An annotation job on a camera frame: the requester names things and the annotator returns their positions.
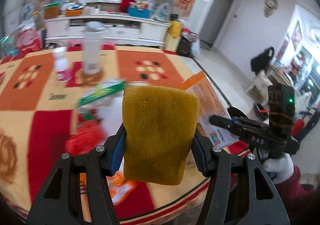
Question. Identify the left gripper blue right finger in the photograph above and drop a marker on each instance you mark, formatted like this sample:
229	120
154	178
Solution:
240	190

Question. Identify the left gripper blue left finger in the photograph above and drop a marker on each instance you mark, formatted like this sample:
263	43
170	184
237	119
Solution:
59	199

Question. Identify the red wrapper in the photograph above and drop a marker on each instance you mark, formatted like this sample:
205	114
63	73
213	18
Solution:
87	137

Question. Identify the orange sausage snack packet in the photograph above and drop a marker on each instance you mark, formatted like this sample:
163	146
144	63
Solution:
119	187

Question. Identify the green white snack bag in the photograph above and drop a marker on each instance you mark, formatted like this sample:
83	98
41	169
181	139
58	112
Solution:
98	97

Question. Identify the mustard yellow sponge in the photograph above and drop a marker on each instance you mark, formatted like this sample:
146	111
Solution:
160	124

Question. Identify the white gloved right hand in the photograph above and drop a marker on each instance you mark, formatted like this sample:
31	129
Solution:
283	168

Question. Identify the grey patterned waste basket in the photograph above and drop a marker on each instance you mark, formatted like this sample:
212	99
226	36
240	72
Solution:
260	112

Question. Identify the white floral chair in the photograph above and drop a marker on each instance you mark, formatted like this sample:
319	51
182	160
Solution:
261	83

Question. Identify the orange white leaflet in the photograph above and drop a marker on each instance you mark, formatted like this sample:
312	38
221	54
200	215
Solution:
210	104

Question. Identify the black jacket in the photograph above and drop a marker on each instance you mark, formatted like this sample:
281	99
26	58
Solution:
262	61

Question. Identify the small white pink bottle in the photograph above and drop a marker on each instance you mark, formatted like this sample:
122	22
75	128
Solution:
61	64

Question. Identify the black shopping bag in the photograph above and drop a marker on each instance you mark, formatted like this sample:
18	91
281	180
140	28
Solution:
184	47

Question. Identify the cream paper shopping bag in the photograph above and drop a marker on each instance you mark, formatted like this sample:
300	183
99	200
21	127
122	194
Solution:
171	43

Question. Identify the white thermos bottle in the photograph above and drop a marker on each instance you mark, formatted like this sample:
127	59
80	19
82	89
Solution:
93	37

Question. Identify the white TV cabinet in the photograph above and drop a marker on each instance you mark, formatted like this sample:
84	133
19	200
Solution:
120	28

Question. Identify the yellow bag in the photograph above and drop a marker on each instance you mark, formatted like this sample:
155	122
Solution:
175	29

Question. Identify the blue storage basket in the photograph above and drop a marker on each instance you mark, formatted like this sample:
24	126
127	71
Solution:
135	12

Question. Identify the clear plastic bag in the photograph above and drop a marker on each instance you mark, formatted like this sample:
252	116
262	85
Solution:
162	13

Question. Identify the ornate wall clock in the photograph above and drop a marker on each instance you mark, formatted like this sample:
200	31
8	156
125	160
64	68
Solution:
270	7

